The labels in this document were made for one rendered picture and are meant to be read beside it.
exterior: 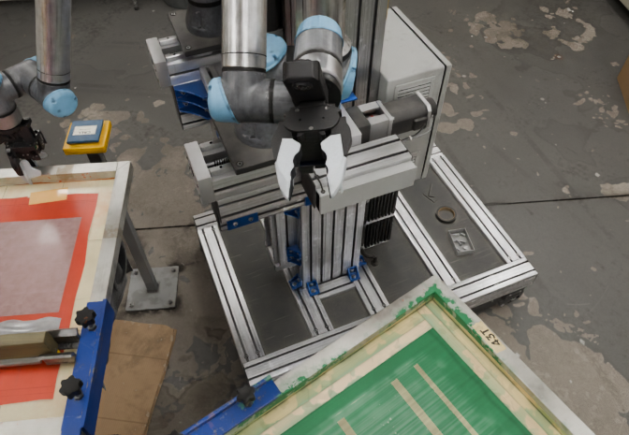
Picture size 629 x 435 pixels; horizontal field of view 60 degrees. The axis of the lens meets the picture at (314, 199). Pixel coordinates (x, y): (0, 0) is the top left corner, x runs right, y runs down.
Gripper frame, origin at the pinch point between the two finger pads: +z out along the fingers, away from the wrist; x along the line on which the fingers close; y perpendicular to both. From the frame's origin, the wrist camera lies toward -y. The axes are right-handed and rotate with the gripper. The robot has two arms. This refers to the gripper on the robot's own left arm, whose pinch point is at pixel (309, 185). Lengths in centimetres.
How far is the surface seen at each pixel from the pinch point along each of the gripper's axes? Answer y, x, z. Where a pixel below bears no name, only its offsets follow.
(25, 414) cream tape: 63, 71, 4
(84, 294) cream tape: 64, 67, -26
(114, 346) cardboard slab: 153, 107, -55
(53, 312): 63, 73, -20
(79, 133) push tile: 60, 86, -83
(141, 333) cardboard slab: 154, 97, -61
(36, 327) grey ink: 62, 75, -16
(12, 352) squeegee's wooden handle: 55, 74, -7
